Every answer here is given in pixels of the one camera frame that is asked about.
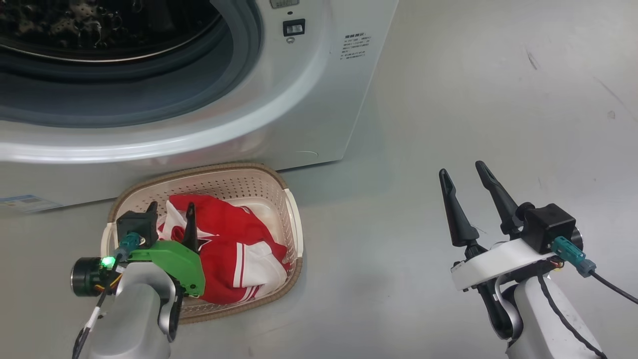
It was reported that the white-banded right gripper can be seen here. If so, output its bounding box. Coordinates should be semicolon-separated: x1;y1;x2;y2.
439;161;557;292

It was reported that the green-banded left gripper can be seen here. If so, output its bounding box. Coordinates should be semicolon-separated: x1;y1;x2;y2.
71;201;206;298

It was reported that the red and white garment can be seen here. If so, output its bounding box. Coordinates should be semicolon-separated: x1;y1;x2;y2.
157;193;293;305

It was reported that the cream perforated laundry basket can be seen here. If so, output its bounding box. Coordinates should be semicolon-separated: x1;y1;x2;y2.
101;162;304;325

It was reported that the grey rubber door gasket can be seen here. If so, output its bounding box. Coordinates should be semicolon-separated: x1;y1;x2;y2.
0;0;263;129

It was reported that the white front-load washing machine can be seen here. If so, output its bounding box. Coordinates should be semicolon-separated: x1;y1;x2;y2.
0;0;399;216

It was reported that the steel washing machine drum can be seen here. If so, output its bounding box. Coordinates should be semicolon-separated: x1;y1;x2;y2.
0;0;223;64

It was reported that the blue white energy label sticker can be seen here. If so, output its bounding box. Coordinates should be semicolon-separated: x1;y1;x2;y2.
0;194;63;214

